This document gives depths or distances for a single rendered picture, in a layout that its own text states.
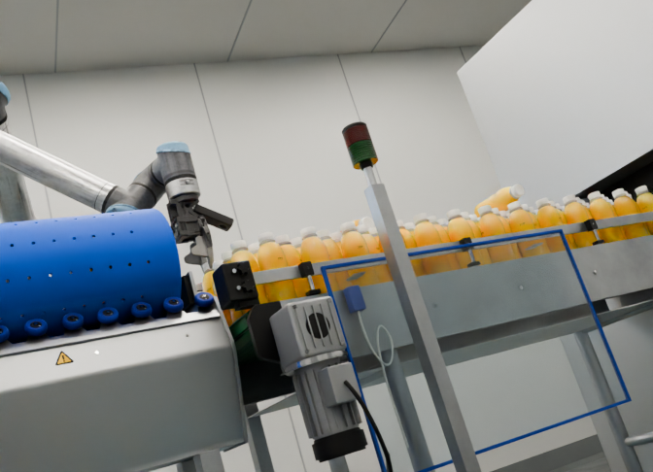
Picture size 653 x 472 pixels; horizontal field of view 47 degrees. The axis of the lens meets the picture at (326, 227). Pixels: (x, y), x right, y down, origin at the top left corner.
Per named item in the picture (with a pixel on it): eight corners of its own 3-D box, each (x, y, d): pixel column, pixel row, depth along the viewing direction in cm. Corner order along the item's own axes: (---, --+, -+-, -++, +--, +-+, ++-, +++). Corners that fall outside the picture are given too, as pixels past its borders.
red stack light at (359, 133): (342, 151, 182) (337, 138, 183) (363, 151, 185) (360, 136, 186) (355, 139, 177) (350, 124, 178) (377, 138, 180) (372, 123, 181)
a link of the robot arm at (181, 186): (191, 189, 213) (202, 175, 205) (195, 205, 212) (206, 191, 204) (161, 192, 209) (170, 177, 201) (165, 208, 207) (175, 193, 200)
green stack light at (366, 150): (348, 170, 181) (342, 152, 182) (370, 169, 184) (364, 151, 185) (360, 158, 175) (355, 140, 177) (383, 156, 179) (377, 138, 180)
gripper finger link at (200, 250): (193, 271, 197) (184, 241, 200) (215, 268, 200) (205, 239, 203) (196, 265, 194) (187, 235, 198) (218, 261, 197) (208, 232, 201)
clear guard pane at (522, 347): (388, 481, 160) (324, 270, 174) (626, 398, 200) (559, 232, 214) (389, 481, 160) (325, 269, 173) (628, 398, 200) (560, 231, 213)
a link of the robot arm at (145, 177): (120, 192, 214) (141, 173, 206) (140, 169, 223) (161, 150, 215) (145, 215, 217) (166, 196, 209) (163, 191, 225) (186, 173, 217)
